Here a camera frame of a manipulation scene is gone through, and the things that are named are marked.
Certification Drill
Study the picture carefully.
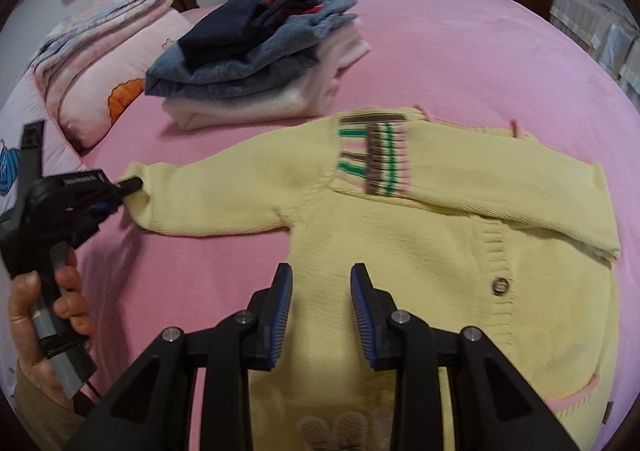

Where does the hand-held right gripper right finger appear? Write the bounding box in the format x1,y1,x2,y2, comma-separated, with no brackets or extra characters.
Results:
349,262,586,451

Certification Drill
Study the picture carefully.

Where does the lace covered furniture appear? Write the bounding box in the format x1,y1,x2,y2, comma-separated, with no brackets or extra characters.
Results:
550,0,640,112

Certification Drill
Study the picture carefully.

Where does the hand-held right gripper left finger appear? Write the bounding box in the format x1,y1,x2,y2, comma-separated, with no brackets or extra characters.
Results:
65,263,296,451

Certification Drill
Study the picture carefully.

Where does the folded floral quilt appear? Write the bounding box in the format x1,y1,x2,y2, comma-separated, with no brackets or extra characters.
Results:
27,0,173,76

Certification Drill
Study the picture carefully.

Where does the white bag print pillow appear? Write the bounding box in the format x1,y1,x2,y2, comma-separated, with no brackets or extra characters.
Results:
0,76,86,397

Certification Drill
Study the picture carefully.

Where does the pink bed blanket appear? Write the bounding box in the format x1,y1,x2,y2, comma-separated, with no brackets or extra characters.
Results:
75,0,640,451

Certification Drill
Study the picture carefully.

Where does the person's left hand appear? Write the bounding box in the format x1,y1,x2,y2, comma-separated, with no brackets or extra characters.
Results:
7,248,97,412

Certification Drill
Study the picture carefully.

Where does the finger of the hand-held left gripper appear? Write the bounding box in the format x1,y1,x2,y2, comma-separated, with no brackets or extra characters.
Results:
114,175,146,196

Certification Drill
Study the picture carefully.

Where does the yellow knit cardigan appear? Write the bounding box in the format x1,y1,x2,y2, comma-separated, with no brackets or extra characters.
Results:
122,105,623,451

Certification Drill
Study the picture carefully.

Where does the white pink folded garment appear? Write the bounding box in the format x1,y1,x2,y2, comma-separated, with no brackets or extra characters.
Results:
162,16,371,132

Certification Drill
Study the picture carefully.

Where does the person's left forearm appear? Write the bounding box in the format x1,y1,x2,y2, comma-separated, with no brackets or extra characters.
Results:
12,361,87,451

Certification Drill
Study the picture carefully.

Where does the navy folded garment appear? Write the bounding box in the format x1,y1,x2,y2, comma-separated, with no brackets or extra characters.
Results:
177,0,273,66

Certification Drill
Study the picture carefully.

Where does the pink flower print pillow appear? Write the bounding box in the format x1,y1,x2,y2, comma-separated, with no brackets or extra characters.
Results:
34,8,193,149

